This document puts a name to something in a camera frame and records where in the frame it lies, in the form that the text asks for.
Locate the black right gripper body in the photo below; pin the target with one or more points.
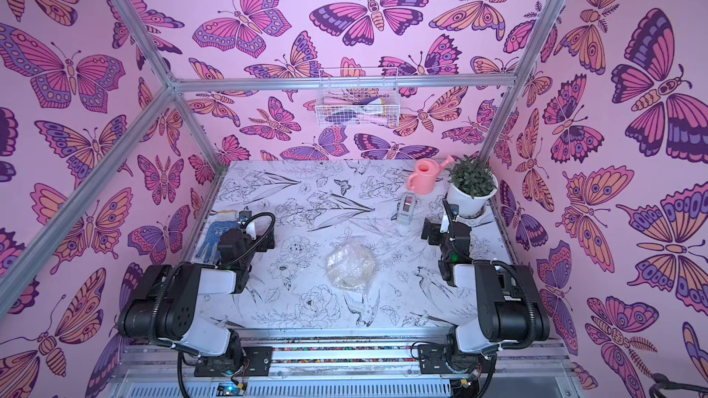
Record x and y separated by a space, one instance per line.
444 227

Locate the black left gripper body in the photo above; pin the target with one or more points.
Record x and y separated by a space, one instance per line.
260 246

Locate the clear bubble wrap sheet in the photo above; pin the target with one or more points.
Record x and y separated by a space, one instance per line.
351 264

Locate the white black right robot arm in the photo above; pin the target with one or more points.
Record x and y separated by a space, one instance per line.
510 313

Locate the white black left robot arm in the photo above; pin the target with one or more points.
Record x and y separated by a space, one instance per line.
162 310

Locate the pink watering can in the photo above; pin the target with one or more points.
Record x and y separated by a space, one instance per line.
426 172

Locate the blue dotted work glove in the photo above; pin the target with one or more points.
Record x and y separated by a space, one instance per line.
210 235

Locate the potted green plant white pot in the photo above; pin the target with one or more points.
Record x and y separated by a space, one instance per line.
472 185

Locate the green circuit board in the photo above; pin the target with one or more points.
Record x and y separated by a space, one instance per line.
231 389

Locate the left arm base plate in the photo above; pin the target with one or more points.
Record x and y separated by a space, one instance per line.
252 361

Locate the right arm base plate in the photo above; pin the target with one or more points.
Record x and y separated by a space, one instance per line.
438 359

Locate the aluminium cage frame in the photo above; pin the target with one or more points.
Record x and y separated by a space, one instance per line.
209 82

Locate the white wire wall basket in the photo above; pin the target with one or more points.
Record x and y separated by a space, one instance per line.
358 95

